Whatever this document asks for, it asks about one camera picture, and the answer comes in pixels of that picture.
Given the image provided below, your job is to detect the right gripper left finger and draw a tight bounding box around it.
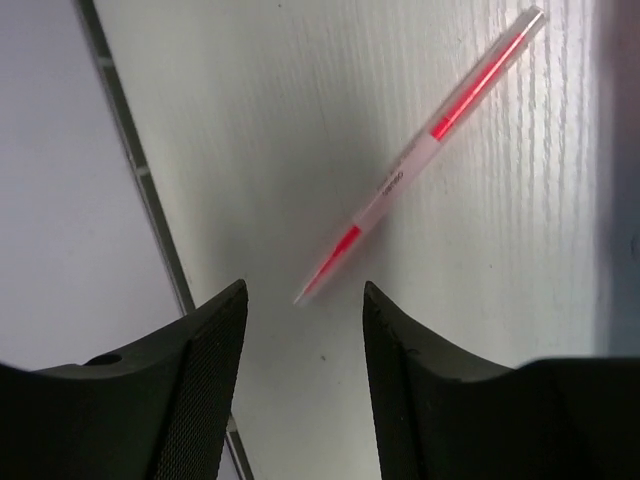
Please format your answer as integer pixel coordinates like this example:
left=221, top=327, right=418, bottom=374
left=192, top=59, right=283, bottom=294
left=1, top=280, right=248, bottom=479

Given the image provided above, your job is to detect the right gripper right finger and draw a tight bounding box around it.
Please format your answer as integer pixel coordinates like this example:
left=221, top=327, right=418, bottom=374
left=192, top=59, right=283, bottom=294
left=362, top=283, right=639, bottom=479

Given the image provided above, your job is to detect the red thin pen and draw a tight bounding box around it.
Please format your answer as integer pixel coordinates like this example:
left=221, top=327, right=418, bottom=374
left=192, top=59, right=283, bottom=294
left=294, top=6, right=546, bottom=305

